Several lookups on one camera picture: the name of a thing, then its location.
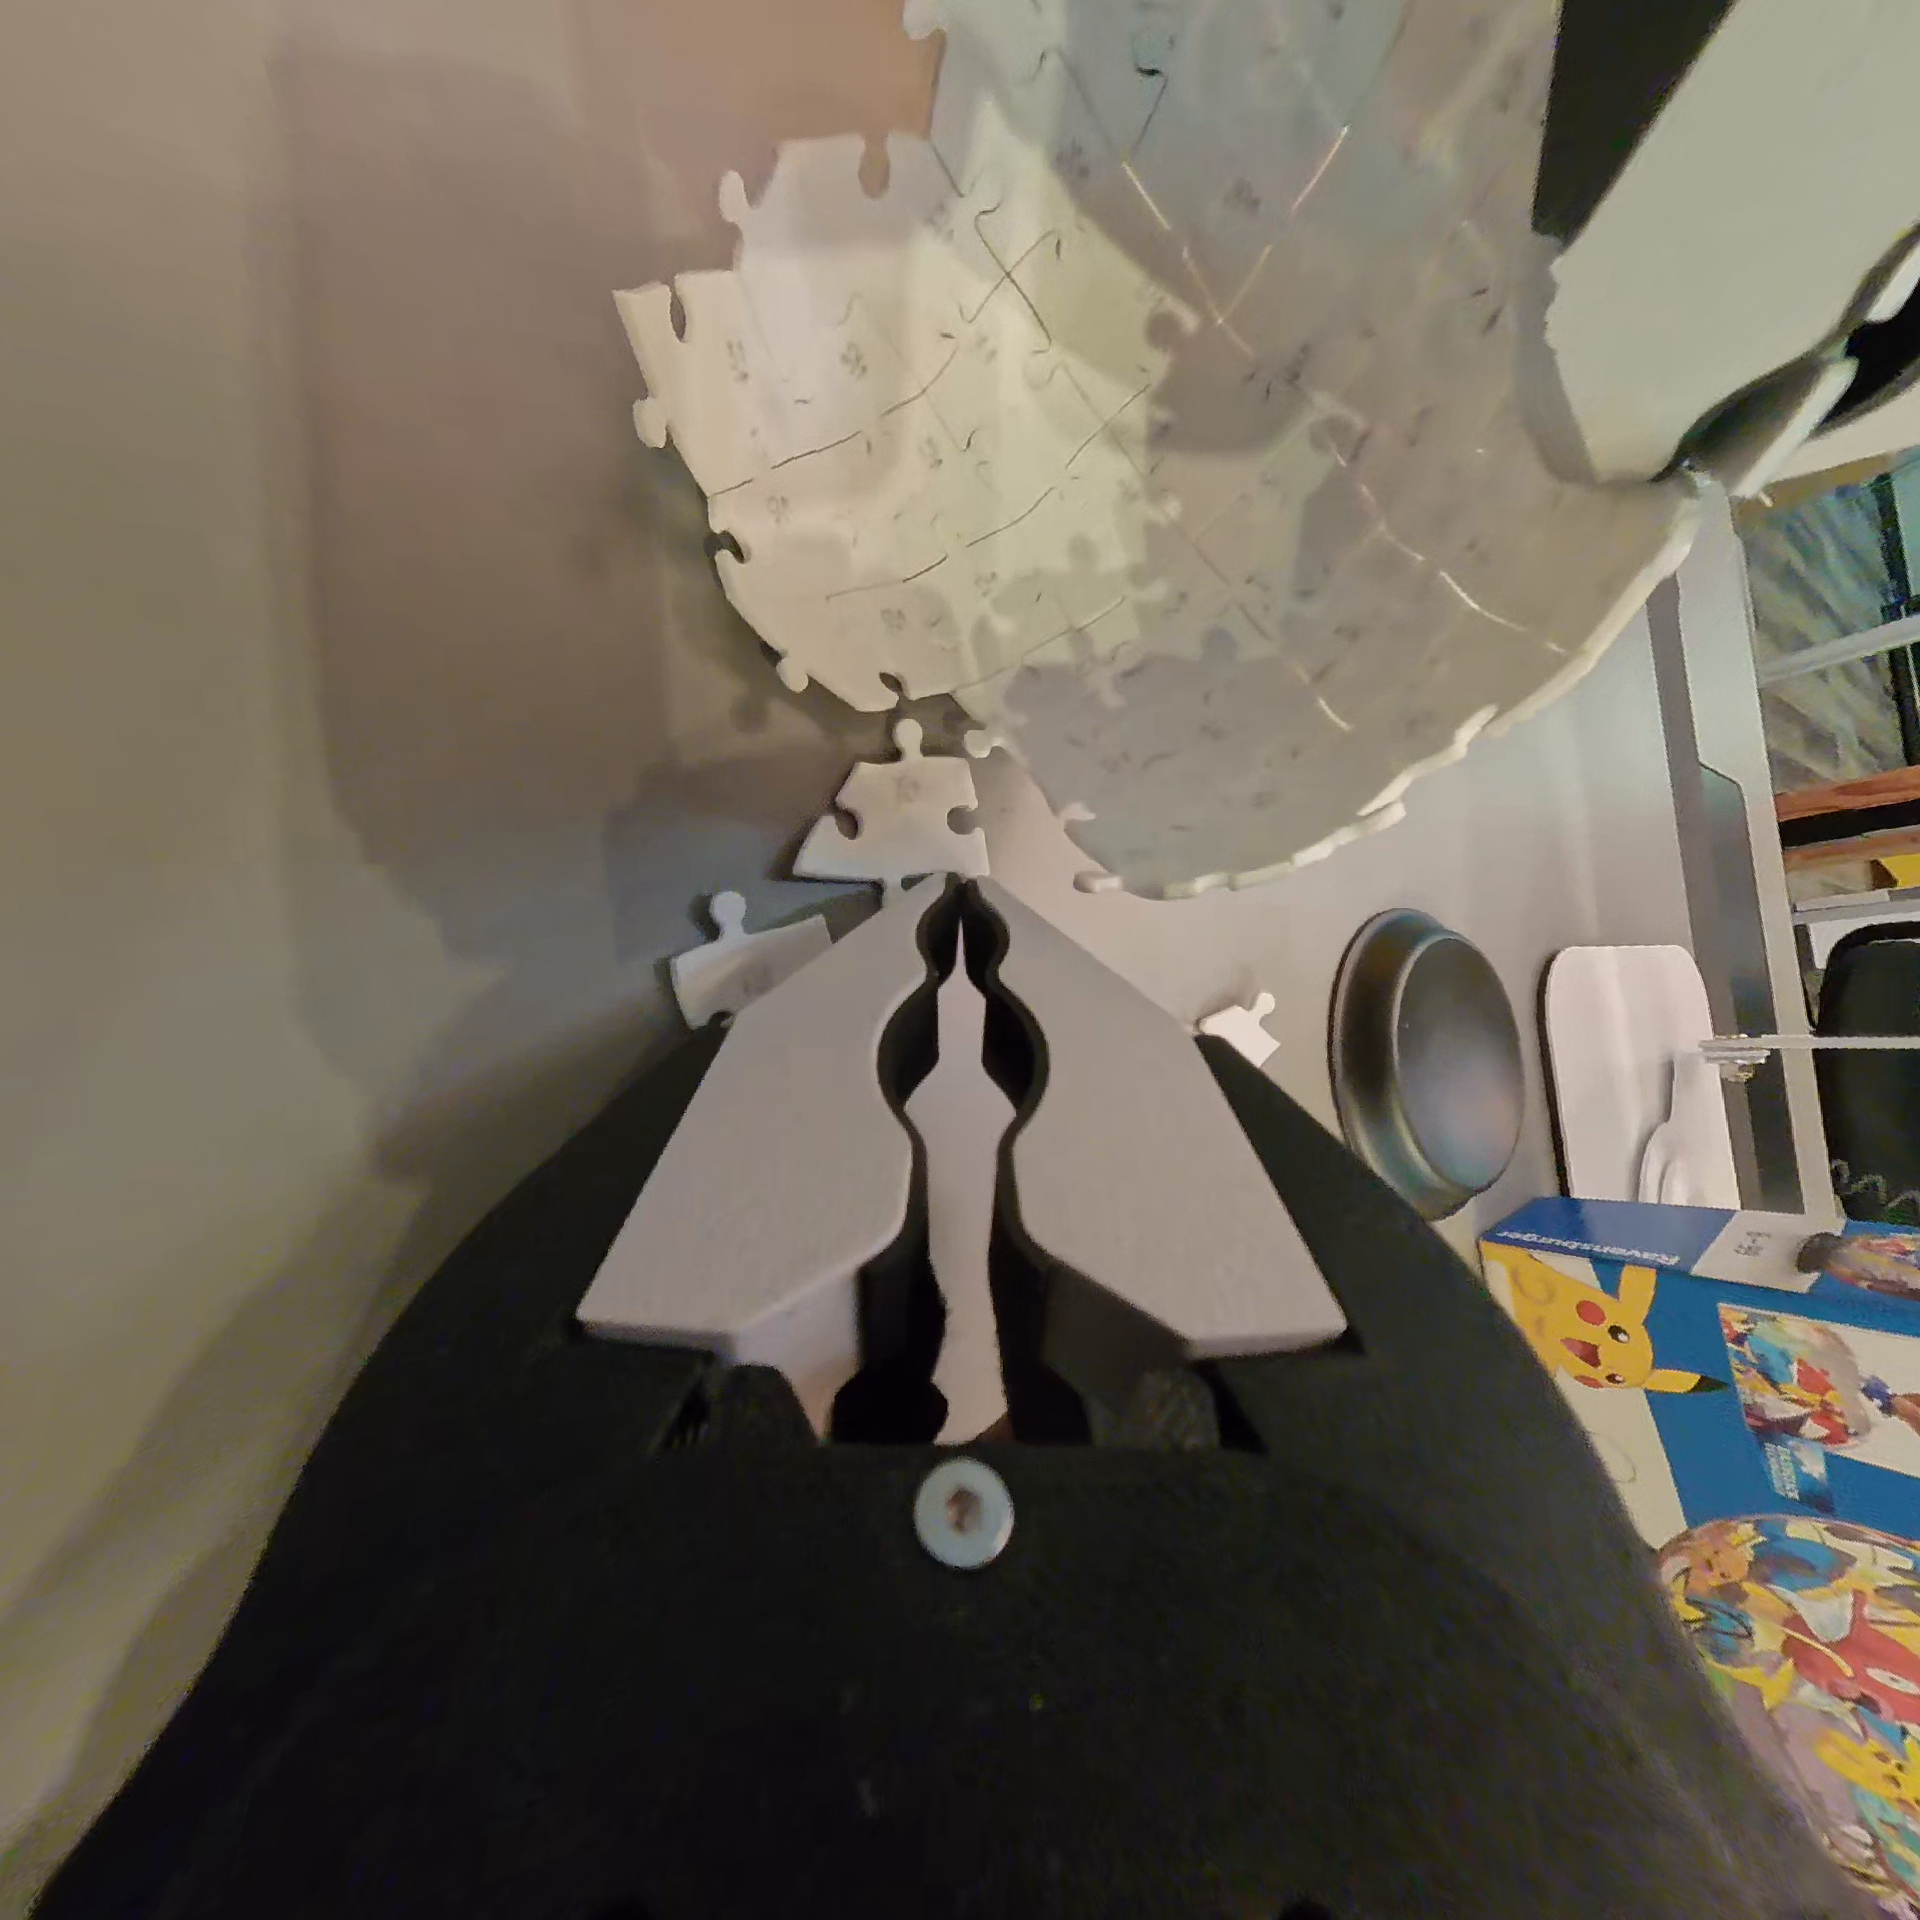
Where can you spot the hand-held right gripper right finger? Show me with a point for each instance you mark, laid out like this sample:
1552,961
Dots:
1155,1171

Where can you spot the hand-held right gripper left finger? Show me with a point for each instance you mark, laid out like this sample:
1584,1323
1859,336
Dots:
750,1171

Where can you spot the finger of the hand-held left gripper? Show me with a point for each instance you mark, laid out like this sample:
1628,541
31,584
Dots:
1816,450
1680,358

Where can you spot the white puzzle piece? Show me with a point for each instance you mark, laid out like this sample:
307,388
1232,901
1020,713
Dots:
1238,1032
902,825
750,966

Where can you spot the partly built white puzzle ball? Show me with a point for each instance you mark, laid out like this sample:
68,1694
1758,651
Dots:
1126,450

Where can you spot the colourful puzzle box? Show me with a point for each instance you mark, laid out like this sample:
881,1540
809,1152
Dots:
1725,1424

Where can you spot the black round bowl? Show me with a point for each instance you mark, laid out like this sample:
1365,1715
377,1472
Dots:
1424,1049

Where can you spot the wooden shelf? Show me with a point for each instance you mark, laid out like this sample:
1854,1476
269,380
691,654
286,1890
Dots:
1853,802

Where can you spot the white plastic tray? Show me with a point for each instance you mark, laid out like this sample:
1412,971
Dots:
1635,1049

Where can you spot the black office chair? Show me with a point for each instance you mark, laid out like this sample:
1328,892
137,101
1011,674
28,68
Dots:
1875,1019

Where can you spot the silver metal bar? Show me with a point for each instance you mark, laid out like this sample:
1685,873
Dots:
1799,1043

